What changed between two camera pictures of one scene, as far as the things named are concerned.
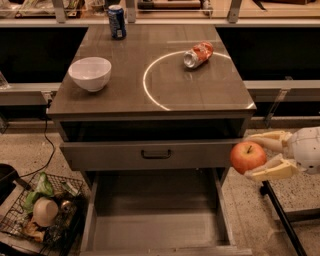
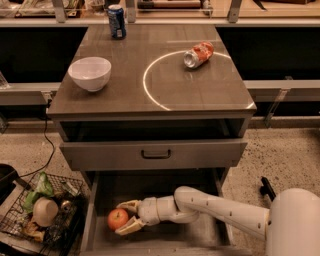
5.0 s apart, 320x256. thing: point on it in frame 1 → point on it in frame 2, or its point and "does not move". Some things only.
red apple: x=247 y=156 → x=116 y=218
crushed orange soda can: x=198 y=54 does not move
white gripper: x=306 y=149 → x=148 y=211
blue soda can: x=116 y=15 does not move
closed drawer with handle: x=154 y=155 does not move
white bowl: x=91 y=73 does not move
